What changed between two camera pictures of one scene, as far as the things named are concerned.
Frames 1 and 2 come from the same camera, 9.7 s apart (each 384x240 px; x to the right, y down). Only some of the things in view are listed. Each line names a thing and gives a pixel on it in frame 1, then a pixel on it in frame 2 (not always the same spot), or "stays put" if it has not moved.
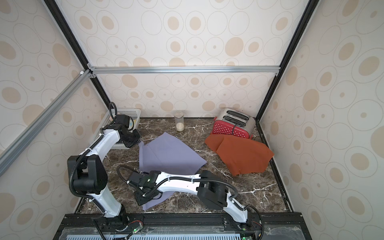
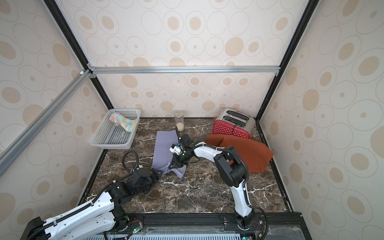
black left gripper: (130, 144) to (154, 178)
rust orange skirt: (239, 154) stays put
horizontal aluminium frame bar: (183, 70) stays put
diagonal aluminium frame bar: (25, 137) stays put
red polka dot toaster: (234, 122) stays put
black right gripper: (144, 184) to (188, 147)
